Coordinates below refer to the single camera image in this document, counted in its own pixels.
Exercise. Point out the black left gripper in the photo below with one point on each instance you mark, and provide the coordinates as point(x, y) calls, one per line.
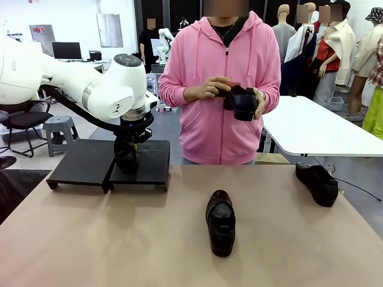
point(131, 136)

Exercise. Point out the glossy black leather shoe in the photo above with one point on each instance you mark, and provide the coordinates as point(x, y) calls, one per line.
point(127, 164)
point(243, 104)

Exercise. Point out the dark shoe with grey insole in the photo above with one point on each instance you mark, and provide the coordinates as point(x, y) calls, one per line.
point(221, 230)

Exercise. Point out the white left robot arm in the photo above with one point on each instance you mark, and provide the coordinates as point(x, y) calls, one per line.
point(98, 86)

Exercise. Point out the person's left forearm pink sleeve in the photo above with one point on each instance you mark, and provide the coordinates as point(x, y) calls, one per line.
point(271, 95)

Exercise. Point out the person's right forearm pink sleeve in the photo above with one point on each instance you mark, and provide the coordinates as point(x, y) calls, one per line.
point(175, 91)

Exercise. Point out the black metal shoe stand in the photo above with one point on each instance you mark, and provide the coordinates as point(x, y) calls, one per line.
point(149, 167)
point(80, 161)

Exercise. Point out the person's right hand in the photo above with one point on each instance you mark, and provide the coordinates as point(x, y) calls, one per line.
point(206, 88)

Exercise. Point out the person's left hand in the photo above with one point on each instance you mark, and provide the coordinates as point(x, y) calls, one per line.
point(259, 104)

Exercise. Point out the lit computer case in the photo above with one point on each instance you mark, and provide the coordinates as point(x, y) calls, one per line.
point(152, 83)

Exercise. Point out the person in pink hoodie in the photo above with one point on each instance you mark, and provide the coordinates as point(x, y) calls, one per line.
point(209, 125)

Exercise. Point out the grey plastic stool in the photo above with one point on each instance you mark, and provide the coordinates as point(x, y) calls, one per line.
point(61, 125)

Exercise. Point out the background person in black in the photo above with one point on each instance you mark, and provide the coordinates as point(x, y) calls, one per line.
point(147, 45)

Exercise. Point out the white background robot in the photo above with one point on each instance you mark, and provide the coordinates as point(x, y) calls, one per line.
point(164, 42)

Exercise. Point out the large black mesh office chair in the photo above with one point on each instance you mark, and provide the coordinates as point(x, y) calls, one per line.
point(21, 122)

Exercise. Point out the black computer monitor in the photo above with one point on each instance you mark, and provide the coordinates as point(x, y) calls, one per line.
point(66, 51)

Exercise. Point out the silver wristwatch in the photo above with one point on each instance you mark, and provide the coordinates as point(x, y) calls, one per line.
point(261, 95)

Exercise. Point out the grey board with red marks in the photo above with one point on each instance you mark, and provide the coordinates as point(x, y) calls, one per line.
point(42, 34)

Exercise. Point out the white side table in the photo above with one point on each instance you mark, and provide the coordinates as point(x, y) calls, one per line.
point(314, 128)

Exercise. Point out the mannequin in grey tank top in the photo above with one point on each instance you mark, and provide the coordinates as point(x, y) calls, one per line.
point(284, 39)

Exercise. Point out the mannequin in white navy jacket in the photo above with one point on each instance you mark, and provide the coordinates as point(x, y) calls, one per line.
point(299, 45)

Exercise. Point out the mannequin in red top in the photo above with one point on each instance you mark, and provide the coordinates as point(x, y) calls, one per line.
point(344, 45)

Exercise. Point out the neon yellow trousers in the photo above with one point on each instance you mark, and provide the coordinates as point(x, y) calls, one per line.
point(374, 116)

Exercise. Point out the mannequin with bucket hat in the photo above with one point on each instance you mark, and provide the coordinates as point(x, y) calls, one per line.
point(368, 51)

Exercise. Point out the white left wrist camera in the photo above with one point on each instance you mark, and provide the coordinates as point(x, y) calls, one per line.
point(152, 103)

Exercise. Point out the white wall panel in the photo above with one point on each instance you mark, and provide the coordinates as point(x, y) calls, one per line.
point(110, 30)

